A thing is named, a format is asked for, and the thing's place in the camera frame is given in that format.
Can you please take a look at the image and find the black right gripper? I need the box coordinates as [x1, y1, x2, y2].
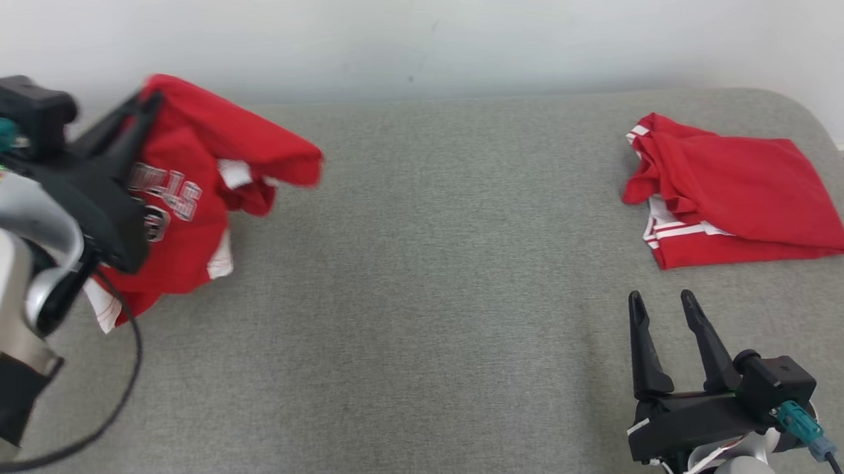
[621, 288, 784, 470]

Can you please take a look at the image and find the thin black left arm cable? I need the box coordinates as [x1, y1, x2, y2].
[0, 265, 144, 474]

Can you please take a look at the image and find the red basketball jersey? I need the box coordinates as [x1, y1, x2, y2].
[80, 72, 327, 344]
[618, 110, 844, 278]

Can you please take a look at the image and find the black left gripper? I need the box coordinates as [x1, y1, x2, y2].
[7, 85, 165, 278]

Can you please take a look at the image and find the red basketball jersey top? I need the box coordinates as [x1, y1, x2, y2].
[618, 110, 844, 278]

